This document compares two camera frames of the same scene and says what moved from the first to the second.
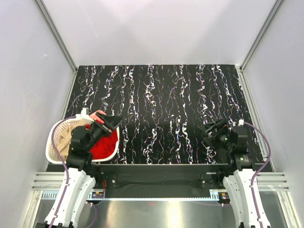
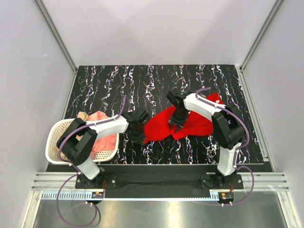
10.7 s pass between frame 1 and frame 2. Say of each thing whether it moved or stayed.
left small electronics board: stayed
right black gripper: moved
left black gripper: moved
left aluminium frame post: stayed
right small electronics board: stayed
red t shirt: moved
